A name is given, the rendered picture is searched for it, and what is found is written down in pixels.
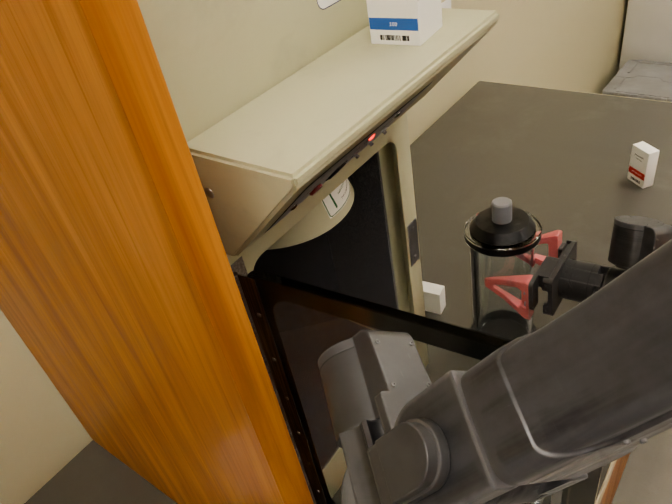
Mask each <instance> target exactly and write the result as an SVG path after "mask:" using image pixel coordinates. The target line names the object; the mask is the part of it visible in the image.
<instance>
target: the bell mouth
mask: <svg viewBox="0 0 672 504"><path fill-rule="evenodd" d="M353 201H354V189H353V186H352V184H351V183H350V181H349V180H348V178H347V179H346V180H345V181H344V182H343V183H341V184H340V185H339V186H338V187H337V188H336V189H335V190H334V191H332V192H331V193H330V194H329V195H328V196H327V197H326V198H325V199H323V200H322V201H321V202H320V203H319V204H318V205H317V206H316V207H314V208H313V209H312V210H311V211H310V212H309V213H308V214H306V215H305V216H304V217H303V218H302V219H301V220H300V221H299V222H297V223H296V224H295V225H294V226H293V227H292V228H291V229H290V230H288V231H287V232H286V233H285V234H284V235H283V236H282V237H281V238H279V239H278V240H277V241H276V242H275V243H274V244H273V245H271V246H270V247H269V248H268V249H267V250H270V249H279V248H285V247H290V246H294V245H298V244H301V243H304V242H307V241H309V240H312V239H314V238H316V237H318V236H320V235H322V234H324V233H325V232H327V231H329V230H330V229H332V228H333V227H334V226H336V225H337V224H338V223H339V222H340V221H341V220H342V219H343V218H344V217H345V216H346V215H347V213H348V212H349V210H350V209H351V207H352V205H353Z"/></svg>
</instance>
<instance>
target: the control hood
mask: <svg viewBox="0 0 672 504"><path fill-rule="evenodd" d="M498 19H499V14H498V13H496V10H473V9H450V8H442V25H443V26H442V27H441V28H440V29H439V30H438V31H437V32H435V33H434V34H433V35H432V36H431V37H430V38H429V39H428V40H427V41H426V42H424V43H423V44H422V45H421V46H409V45H387V44H372V43H371V36H370V28H369V26H367V27H366V28H364V29H362V30H361V31H359V32H358V33H356V34H355V35H353V36H352V37H350V38H348V39H347V40H345V41H344V42H342V43H341V44H339V45H338V46H336V47H335V48H333V49H331V50H330V51H328V52H327V53H325V54H324V55H322V56H321V57H319V58H317V59H316V60H314V61H313V62H311V63H310V64H308V65H307V66H305V67H303V68H302V69H300V70H299V71H297V72H296V73H294V74H293V75H291V76H290V77H288V78H286V79H285V80H283V81H282V82H280V83H279V84H277V85H276V86H274V87H272V88H271V89H269V90H268V91H266V92H265V93H263V94H262V95H260V96H258V97H257V98H255V99H254V100H252V101H251V102H249V103H248V104H246V105H245V106H243V107H241V108H240V109H238V110H237V111H235V112H234V113H232V114H231V115H229V116H227V117H226V118H224V119H223V120H221V121H220V122H218V123H217V124H215V125H213V126H212V127H210V128H209V129H207V130H206V131H204V132H203V133H201V134H200V135H198V136H196V137H195V138H193V139H192V140H190V141H189V142H187V144H188V147H189V150H190V153H191V155H192V158H193V161H194V164H195V167H196V170H197V172H198V175H199V178H200V181H201V184H202V187H203V190H204V192H205V195H206V198H207V201H208V204H209V207H210V209H211V212H212V215H213V218H214V221H215V224H216V227H217V229H218V232H219V235H220V238H221V241H222V244H223V246H224V249H225V252H226V254H228V255H231V256H235V255H237V256H239V255H240V254H241V253H242V252H243V251H245V250H246V249H247V248H248V247H249V246H250V245H252V244H253V243H254V242H255V241H256V240H257V239H259V238H260V237H261V236H262V235H263V234H264V233H266V231H267V230H268V229H269V228H270V227H271V226H272V225H273V223H274V222H275V221H276V220H277V219H278V218H279V217H280V216H281V215H282V214H283V213H284V211H285V210H286V209H287V208H288V207H289V206H290V205H291V204H292V203H293V202H294V201H295V199H296V198H297V197H298V196H299V195H300V194H301V193H302V192H303V191H304V190H305V189H306V187H308V186H309V185H310V184H311V183H312V182H313V181H315V180H316V179H317V178H318V177H319V176H321V175H322V174H323V173H324V172H325V171H327V170H328V169H329V168H330V167H331V166H333V165H334V164H335V163H336V162H337V161H338V160H340V159H341V158H342V157H343V156H344V155H346V154H347V153H348V152H349V151H350V150H352V149H353V148H354V147H355V146H356V145H357V144H359V143H360V142H361V141H362V140H363V139H365V138H366V137H367V136H368V135H369V134H371V133H372V132H373V131H374V130H375V129H376V128H378V127H379V126H380V125H381V124H382V123H384V122H385V121H386V120H387V119H388V118H390V117H391V116H392V115H393V114H394V113H395V112H397V111H398V110H399V109H400V108H401V107H403V106H404V105H405V104H406V103H407V102H409V101H410V100H411V99H412V98H413V97H414V96H416V95H417V94H418V93H419V92H420V91H422V90H423V89H424V88H425V87H426V86H428V85H429V84H430V83H431V82H432V81H433V80H434V81H433V82H432V83H431V84H430V85H429V87H428V88H427V89H426V90H425V91H424V92H423V93H422V94H421V95H420V96H419V97H418V98H417V99H416V100H415V101H414V102H413V103H412V104H411V105H410V106H409V107H408V108H407V109H406V110H405V111H404V112H403V113H402V114H401V115H400V116H399V117H398V118H400V117H401V116H402V115H403V114H404V113H405V112H407V111H408V110H409V109H410V108H411V107H412V106H414V105H415V104H416V103H417V102H418V101H419V100H421V99H422V98H423V97H424V96H425V95H426V94H427V93H428V92H429V91H430V90H431V89H432V88H433V87H434V86H435V85H436V84H437V83H438V82H439V81H440V80H441V79H442V78H443V77H444V76H445V75H446V74H447V73H448V72H449V71H450V70H451V69H452V68H453V67H454V66H455V65H456V64H457V63H458V62H459V61H460V60H461V59H462V58H463V57H464V56H465V55H466V54H467V53H468V52H469V51H470V50H471V49H472V48H473V47H474V46H475V45H476V44H477V43H478V42H479V41H480V40H481V39H482V38H483V37H484V36H485V35H486V34H487V33H488V32H489V31H490V30H491V29H492V28H493V27H494V26H495V25H496V24H497V20H498ZM398 118H397V119H398ZM397 119H396V120H397ZM396 120H395V121H396ZM395 121H394V122H395ZM394 122H393V123H394ZM393 123H392V124H393Z"/></svg>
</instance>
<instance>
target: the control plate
mask: <svg viewBox="0 0 672 504"><path fill-rule="evenodd" d="M433 81H434V80H433ZM433 81H432V82H433ZM432 82H431V83H432ZM431 83H430V84H431ZM430 84H429V85H430ZM429 85H428V86H426V87H425V88H424V89H423V90H422V91H420V92H419V93H418V94H417V95H416V96H414V97H413V98H412V99H411V100H410V101H409V102H407V103H406V104H405V105H404V106H403V107H401V108H400V109H399V110H398V111H397V112H395V113H394V114H393V115H392V116H391V117H390V118H388V119H387V120H386V121H385V122H384V123H382V124H381V125H380V126H379V127H378V128H376V129H375V130H374V131H373V132H372V133H371V134H369V135H368V136H367V137H366V138H365V139H363V140H362V141H361V142H360V143H359V144H357V145H356V146H355V147H354V148H353V149H352V150H350V151H349V152H348V153H347V154H346V155H344V156H343V157H342V158H341V159H340V160H338V161H337V162H336V163H335V164H334V165H333V166H331V167H330V168H329V169H328V170H327V171H325V172H324V173H323V174H322V175H321V176H319V177H318V178H317V179H316V180H315V181H313V182H312V183H311V184H310V185H309V186H308V187H306V189H305V190H304V191H303V192H302V193H301V194H300V195H299V196H298V197H297V198H296V199H295V201H294V202H293V203H292V204H291V205H290V206H289V207H288V208H287V209H286V210H285V211H284V213H283V214H282V215H281V216H280V217H279V218H278V219H277V220H276V221H275V222H274V223H273V225H272V226H271V227H270V228H269V229H268V230H267V231H266V232H268V231H269V230H270V229H271V228H272V227H273V226H275V225H276V224H277V223H278V222H279V221H280V220H282V219H283V218H284V217H285V216H286V215H287V214H289V213H290V212H291V211H290V212H289V210H290V209H291V208H292V207H293V206H295V205H296V204H297V203H298V204H297V206H298V205H299V204H300V203H301V202H303V201H304V200H305V199H306V198H307V197H308V196H310V195H309V193H310V192H311V191H312V190H313V189H314V188H315V187H317V186H318V185H319V184H320V183H321V184H324V183H325V182H326V180H327V179H328V177H329V176H330V175H331V174H332V173H333V172H334V171H335V170H336V169H337V168H338V167H339V166H341V165H342V164H343V163H344V162H345V161H346V160H348V161H347V162H346V164H347V163H348V162H349V161H350V160H351V159H353V158H354V157H353V158H351V157H352V156H353V155H354V154H355V153H356V152H358V151H359V152H358V153H360V152H361V151H362V150H363V149H364V148H365V147H367V146H368V145H369V144H368V145H367V146H366V144H367V143H368V142H369V141H370V140H368V139H369V138H370V137H371V136H372V135H373V134H374V133H375V132H376V134H375V136H374V137H373V138H372V139H373V140H372V139H371V140H372V141H374V140H375V139H376V138H377V137H378V136H379V135H381V134H382V133H381V134H379V133H380V132H381V131H382V130H383V129H385V128H386V127H387V128H388V127H389V126H390V125H391V124H392V123H393V122H394V121H395V120H396V119H397V118H398V117H399V116H400V115H401V114H402V113H403V112H404V111H405V110H406V109H407V108H408V107H409V106H410V105H411V104H412V103H413V102H414V101H415V100H416V99H417V98H418V97H419V96H420V95H421V94H422V93H423V92H424V91H425V90H426V89H427V88H428V87H429ZM400 111H401V112H400ZM399 112H400V115H399V116H398V117H397V118H395V119H393V117H394V116H396V115H397V114H398V113H399ZM392 119H393V120H392ZM387 128H386V129H387ZM386 129H385V130H386ZM367 140H368V141H367ZM358 153H357V154H358Z"/></svg>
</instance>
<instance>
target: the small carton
mask: <svg viewBox="0 0 672 504"><path fill-rule="evenodd" d="M366 3H367V11H368V20H369V28H370V36H371V43H372V44H387V45H409V46H421V45H422V44H423V43H424V42H426V41H427V40H428V39H429V38H430V37H431V36H432V35H433V34H434V33H435V32H437V31H438V30H439V29H440V28H441V27H442V26H443V25H442V3H441V0H366Z"/></svg>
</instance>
